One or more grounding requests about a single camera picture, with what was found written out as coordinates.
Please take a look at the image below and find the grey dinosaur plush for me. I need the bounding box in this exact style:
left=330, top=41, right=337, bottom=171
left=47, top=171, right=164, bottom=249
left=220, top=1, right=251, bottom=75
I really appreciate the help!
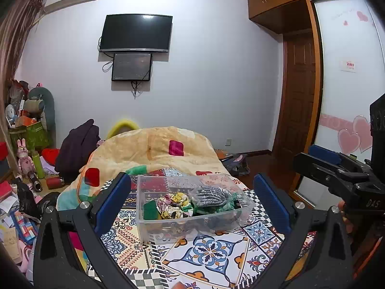
left=24, top=87, right=56, bottom=140

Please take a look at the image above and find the silver sequin pouch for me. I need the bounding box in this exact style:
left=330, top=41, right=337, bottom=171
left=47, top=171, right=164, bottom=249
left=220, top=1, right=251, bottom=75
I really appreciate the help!
left=190, top=186, right=232, bottom=207

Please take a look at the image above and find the pink bunny toy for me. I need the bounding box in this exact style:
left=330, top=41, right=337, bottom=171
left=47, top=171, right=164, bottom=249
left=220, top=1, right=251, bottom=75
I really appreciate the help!
left=16, top=138, right=35, bottom=176

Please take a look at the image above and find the colourful floral scrunchie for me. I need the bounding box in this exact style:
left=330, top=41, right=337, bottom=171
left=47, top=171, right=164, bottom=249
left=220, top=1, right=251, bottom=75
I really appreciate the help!
left=157, top=192, right=193, bottom=219

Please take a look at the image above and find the green cardboard box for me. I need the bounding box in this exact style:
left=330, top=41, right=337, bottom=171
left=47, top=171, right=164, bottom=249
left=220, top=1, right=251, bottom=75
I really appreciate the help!
left=9, top=121, right=52, bottom=152

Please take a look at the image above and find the green cylinder bottle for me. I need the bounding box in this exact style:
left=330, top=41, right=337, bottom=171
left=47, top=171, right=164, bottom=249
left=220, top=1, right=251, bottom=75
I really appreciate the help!
left=31, top=150, right=45, bottom=179

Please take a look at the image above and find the grey backpack on floor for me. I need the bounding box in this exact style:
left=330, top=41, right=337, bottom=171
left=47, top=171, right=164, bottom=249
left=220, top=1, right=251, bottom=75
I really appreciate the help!
left=221, top=153, right=250, bottom=177

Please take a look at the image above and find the wall power socket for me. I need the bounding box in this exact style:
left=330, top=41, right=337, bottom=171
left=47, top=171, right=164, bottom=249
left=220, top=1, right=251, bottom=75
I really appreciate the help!
left=225, top=138, right=232, bottom=146

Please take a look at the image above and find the brown wooden door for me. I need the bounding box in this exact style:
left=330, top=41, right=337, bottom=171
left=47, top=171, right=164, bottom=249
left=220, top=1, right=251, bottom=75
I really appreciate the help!
left=273, top=32, right=315, bottom=164

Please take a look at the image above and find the green felt pouch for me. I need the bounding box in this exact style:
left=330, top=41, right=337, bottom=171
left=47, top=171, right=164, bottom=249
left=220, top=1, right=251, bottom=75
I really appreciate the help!
left=143, top=200, right=162, bottom=221

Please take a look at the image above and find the patterned patchwork tablecloth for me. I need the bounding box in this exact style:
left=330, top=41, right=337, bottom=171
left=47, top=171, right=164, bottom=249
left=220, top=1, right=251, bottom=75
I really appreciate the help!
left=101, top=174, right=285, bottom=288

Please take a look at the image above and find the dark purple jacket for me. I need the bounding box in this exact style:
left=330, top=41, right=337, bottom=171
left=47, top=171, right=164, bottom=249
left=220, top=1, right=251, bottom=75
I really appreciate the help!
left=55, top=119, right=100, bottom=183

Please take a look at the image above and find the clear plastic storage bin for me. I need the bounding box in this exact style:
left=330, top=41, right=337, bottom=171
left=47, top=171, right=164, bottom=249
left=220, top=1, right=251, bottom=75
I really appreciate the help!
left=136, top=174, right=256, bottom=244

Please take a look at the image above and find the striped red curtain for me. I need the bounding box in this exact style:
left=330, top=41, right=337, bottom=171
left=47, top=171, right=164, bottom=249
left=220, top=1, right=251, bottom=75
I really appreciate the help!
left=0, top=0, right=48, bottom=145

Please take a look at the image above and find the small wall monitor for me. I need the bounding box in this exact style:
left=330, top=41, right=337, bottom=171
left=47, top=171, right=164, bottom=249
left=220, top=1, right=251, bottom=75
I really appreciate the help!
left=112, top=53, right=153, bottom=82

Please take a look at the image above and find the large wall television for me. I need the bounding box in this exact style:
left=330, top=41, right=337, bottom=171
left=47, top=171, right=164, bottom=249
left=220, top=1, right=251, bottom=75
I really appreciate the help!
left=99, top=14, right=173, bottom=52

